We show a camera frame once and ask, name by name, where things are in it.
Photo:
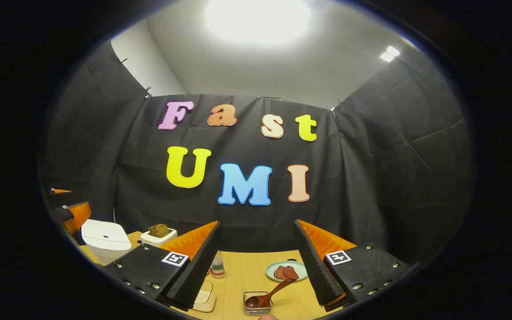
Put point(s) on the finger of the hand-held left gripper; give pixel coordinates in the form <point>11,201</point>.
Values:
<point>78,215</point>
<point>60,191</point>

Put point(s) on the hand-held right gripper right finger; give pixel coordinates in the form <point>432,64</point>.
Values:
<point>316,266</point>

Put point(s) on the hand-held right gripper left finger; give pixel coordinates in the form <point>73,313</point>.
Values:
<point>198,266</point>

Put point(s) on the white rice cooker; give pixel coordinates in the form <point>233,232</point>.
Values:
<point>105,240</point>

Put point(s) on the brown wooden spoon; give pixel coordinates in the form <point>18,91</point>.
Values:
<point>256,302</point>

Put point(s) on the clear plastic water bottle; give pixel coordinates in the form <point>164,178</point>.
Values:
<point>217,269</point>

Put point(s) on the brown meat slice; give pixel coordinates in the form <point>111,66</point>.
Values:
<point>291,272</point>
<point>280,273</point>

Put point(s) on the white toaster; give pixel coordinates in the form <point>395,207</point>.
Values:
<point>167,240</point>

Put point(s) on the light green plate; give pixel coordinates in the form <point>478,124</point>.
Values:
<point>270,272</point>

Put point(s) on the black backdrop cloth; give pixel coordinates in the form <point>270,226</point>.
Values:
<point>349,178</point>

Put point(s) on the small ceiling light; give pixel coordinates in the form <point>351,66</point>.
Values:
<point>390,54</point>

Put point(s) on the large ceiling light panel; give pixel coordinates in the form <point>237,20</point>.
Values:
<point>258,20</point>

